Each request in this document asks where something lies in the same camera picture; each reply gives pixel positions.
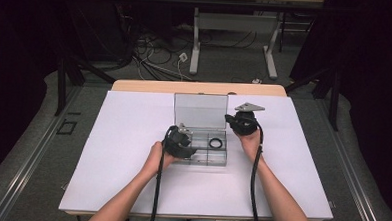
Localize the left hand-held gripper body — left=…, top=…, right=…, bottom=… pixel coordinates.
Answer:
left=162, top=121, right=194, bottom=158

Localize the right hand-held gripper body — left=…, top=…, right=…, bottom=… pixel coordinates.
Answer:
left=230, top=101, right=266, bottom=138

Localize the black rubber ring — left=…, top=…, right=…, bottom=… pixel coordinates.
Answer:
left=208, top=137, right=224, bottom=151

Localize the clear grey compartment box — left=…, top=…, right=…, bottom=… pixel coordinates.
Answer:
left=171, top=92, right=232, bottom=168

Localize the person's right hand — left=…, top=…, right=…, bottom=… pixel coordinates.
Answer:
left=236, top=127, right=268, bottom=166

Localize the person's left hand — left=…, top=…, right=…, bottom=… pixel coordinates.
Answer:
left=142, top=139, right=178, bottom=180

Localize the wooden table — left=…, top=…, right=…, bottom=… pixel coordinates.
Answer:
left=63, top=75, right=333, bottom=221

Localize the white table sheet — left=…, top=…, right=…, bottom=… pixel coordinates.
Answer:
left=57, top=86, right=339, bottom=221

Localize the black metal stand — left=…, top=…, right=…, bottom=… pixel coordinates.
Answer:
left=54, top=54, right=118, bottom=120
left=282, top=64, right=342, bottom=132

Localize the dark curtain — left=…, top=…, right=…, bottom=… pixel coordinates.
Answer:
left=0, top=0, right=73, bottom=189
left=283, top=0, right=392, bottom=213

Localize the left hand-held gripper black cable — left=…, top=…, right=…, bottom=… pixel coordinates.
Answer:
left=148, top=124, right=176, bottom=221

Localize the hand-held gripper black cable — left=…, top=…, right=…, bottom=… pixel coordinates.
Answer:
left=148, top=124, right=176, bottom=221
left=247, top=121, right=267, bottom=221

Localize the right hand-held gripper black cable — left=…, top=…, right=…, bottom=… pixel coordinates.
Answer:
left=247, top=121, right=267, bottom=221

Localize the floor cable bundle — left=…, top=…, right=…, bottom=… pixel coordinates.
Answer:
left=111, top=3, right=198, bottom=83

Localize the dark metal chair frame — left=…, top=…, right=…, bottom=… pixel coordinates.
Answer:
left=278, top=11, right=318, bottom=56

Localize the metal floor rail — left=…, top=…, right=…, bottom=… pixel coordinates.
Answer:
left=308, top=95, right=392, bottom=221
left=0, top=81, right=83, bottom=221

